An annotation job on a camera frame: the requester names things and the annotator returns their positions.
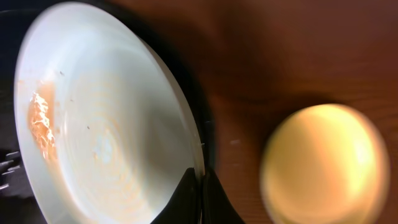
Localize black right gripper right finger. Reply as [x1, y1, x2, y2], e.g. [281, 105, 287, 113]
[201, 167, 244, 224]

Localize green plate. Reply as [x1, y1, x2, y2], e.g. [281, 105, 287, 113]
[13, 1, 205, 224]

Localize black round tray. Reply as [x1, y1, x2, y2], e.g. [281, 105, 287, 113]
[0, 0, 218, 224]

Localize yellow plate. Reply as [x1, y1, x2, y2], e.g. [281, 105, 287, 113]
[259, 104, 390, 223]

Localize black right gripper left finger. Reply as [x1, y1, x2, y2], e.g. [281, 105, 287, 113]
[151, 167, 199, 224]

